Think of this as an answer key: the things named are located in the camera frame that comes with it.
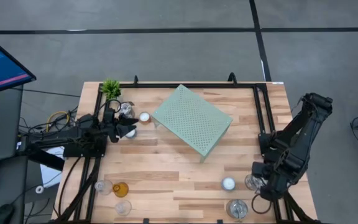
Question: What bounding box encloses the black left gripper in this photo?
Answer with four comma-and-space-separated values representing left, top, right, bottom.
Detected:
103, 107, 139, 144

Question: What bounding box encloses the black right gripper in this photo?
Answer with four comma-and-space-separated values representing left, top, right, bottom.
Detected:
252, 161, 291, 202

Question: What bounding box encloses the silver tin candle with tag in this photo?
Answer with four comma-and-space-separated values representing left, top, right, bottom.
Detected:
244, 173, 265, 191
225, 198, 249, 220
117, 101, 135, 119

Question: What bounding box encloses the amber glass bud vase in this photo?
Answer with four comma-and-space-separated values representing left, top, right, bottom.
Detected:
112, 182, 130, 198

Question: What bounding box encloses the clear glass bud vase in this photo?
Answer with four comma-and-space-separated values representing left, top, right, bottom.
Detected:
94, 179, 114, 196
114, 199, 132, 217

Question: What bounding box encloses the green perforated metal shelf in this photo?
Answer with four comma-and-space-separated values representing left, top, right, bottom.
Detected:
151, 83, 233, 163

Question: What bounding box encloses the artificial green plant white pot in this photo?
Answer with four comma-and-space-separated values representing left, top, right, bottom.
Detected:
99, 78, 122, 100

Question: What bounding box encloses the black support pole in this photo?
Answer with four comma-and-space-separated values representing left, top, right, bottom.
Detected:
17, 146, 65, 172

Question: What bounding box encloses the white paper sheet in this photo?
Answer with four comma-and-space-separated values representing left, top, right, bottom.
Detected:
40, 146, 67, 189

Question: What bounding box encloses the grey desk top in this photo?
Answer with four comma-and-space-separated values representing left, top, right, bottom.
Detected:
0, 155, 28, 224
0, 85, 24, 164

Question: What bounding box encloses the black computer mouse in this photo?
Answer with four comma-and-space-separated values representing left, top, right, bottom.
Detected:
0, 203, 15, 224

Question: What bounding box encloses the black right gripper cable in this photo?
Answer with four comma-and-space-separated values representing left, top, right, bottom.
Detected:
251, 193, 273, 215

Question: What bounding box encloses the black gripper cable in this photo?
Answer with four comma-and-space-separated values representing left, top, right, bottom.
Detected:
251, 193, 273, 215
99, 98, 122, 116

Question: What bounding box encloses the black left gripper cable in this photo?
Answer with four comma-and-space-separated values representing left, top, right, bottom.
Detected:
99, 98, 122, 116

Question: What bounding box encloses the yellow cable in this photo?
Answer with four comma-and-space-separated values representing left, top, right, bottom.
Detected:
46, 111, 70, 133

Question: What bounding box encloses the black cable bundle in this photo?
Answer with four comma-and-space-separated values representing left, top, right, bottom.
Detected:
19, 104, 80, 138

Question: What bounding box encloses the thin black cable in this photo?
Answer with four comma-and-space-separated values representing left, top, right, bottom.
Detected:
11, 88, 81, 98

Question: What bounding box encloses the black power cable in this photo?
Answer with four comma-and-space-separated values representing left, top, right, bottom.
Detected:
57, 155, 83, 218

